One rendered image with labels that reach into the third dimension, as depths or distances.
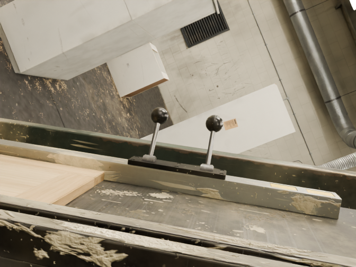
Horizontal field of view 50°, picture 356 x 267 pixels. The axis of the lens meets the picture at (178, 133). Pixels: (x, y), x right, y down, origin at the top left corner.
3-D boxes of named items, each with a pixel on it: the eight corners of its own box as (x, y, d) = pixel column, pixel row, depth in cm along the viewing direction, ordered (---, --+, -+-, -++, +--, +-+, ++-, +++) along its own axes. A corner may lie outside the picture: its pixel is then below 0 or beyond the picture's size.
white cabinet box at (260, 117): (126, 145, 521) (271, 86, 485) (143, 185, 521) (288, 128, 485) (112, 150, 462) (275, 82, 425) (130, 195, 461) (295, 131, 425)
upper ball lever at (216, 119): (196, 176, 80) (206, 118, 85) (214, 178, 79) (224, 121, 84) (196, 170, 76) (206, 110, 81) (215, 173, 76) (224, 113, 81)
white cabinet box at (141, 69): (115, 64, 623) (156, 46, 610) (128, 98, 622) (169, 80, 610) (105, 61, 578) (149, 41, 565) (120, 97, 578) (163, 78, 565)
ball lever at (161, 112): (140, 167, 81) (153, 110, 86) (158, 169, 81) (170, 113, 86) (138, 160, 78) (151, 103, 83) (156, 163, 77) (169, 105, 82)
